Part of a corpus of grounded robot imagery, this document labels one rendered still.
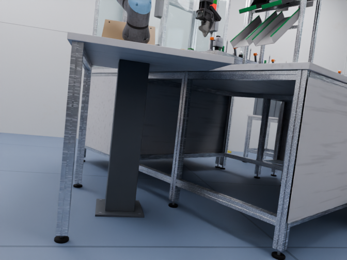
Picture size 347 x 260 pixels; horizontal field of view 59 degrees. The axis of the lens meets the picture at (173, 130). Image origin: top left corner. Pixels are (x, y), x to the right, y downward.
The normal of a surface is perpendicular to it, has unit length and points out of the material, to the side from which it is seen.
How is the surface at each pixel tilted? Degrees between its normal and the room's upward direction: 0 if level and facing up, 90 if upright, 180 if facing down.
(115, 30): 45
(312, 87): 90
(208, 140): 90
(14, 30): 90
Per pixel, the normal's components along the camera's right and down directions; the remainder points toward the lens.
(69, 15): 0.22, 0.10
